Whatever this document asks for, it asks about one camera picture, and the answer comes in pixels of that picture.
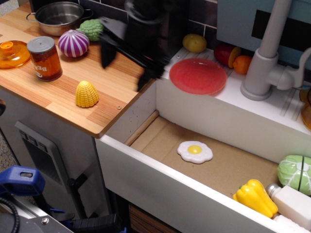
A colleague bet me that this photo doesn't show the yellow toy potato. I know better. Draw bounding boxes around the yellow toy potato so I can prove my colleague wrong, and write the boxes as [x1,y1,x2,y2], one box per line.
[182,33,207,53]

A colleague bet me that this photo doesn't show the green toy bitter gourd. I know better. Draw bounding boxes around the green toy bitter gourd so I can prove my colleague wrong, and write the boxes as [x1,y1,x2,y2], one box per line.
[77,19,104,42]

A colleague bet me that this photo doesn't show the black braided cable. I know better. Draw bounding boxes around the black braided cable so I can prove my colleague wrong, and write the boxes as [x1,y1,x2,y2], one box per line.
[0,197,20,233]

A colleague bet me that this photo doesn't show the orange transparent pot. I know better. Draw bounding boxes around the orange transparent pot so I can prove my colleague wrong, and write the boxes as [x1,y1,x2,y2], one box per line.
[299,88,311,130]

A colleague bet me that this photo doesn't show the orange transparent pot lid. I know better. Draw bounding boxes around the orange transparent pot lid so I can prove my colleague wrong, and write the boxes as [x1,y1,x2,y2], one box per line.
[0,40,31,70]

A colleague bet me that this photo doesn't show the steel cooking pot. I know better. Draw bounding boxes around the steel cooking pot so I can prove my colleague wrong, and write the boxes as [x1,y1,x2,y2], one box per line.
[26,1,94,36]

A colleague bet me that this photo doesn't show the orange toy fruit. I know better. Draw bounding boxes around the orange toy fruit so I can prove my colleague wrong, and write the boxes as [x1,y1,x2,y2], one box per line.
[233,55,252,75]

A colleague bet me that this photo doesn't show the grey toy faucet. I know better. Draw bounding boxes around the grey toy faucet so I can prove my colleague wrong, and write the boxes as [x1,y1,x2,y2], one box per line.
[240,0,311,101]

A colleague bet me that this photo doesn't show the red toy apple half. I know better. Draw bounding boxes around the red toy apple half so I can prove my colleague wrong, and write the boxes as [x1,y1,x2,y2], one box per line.
[214,44,242,68]

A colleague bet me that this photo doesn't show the orange toy beans can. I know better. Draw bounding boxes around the orange toy beans can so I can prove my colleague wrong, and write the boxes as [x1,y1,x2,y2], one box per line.
[27,36,63,82]

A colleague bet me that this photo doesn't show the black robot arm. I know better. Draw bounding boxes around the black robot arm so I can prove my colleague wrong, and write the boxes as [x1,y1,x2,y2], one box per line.
[100,0,190,91]

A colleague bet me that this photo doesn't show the red plastic plate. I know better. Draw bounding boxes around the red plastic plate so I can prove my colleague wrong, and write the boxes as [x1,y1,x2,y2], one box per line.
[169,58,227,95]

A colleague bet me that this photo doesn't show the white toy bottle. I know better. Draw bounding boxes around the white toy bottle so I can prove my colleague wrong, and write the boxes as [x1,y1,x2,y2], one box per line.
[266,183,311,231]

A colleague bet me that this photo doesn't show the yellow toy corn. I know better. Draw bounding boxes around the yellow toy corn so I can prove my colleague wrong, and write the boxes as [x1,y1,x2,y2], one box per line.
[75,81,99,108]

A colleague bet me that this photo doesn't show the green toy cabbage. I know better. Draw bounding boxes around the green toy cabbage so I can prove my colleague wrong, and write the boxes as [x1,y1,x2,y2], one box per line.
[277,155,311,196]

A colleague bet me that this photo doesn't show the white toy sink basin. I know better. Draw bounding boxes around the white toy sink basin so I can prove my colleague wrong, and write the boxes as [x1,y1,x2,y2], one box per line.
[96,71,311,233]

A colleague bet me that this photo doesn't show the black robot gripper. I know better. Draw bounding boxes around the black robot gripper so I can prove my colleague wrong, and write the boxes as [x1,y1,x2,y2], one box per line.
[99,17,170,92]

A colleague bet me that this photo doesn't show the toy fried egg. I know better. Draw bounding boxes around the toy fried egg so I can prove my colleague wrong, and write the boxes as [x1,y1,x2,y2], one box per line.
[177,141,213,164]

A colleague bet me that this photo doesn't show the yellow toy bell pepper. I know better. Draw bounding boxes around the yellow toy bell pepper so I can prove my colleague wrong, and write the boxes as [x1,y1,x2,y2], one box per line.
[232,179,278,218]

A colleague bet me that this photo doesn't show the purple striped toy onion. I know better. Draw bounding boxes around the purple striped toy onion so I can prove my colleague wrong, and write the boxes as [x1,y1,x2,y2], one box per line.
[58,30,90,58]

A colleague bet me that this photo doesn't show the blue clamp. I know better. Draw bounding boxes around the blue clamp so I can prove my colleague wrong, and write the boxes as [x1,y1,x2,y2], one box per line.
[0,165,45,197]

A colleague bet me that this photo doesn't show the grey toy oven door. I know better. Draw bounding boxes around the grey toy oven door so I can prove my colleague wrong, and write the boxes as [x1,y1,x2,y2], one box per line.
[15,121,87,194]

